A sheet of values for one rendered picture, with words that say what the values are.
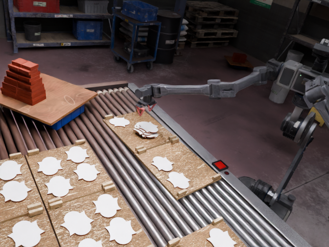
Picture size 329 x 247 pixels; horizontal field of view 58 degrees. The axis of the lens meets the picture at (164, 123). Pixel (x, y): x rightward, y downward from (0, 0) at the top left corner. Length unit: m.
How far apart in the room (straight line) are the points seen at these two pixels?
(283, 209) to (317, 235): 0.48
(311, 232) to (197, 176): 1.72
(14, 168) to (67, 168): 0.26
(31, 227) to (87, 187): 0.33
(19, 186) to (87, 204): 0.34
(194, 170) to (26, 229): 0.94
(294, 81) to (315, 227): 1.69
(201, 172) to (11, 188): 1.02
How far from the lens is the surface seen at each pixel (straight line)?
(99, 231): 1.44
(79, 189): 1.60
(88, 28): 6.05
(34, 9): 5.67
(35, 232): 1.44
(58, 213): 1.50
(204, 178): 1.79
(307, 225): 3.30
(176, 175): 1.73
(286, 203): 2.93
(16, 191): 1.61
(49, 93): 2.20
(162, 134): 2.05
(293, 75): 2.08
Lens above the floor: 2.08
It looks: 32 degrees down
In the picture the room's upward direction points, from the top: 11 degrees clockwise
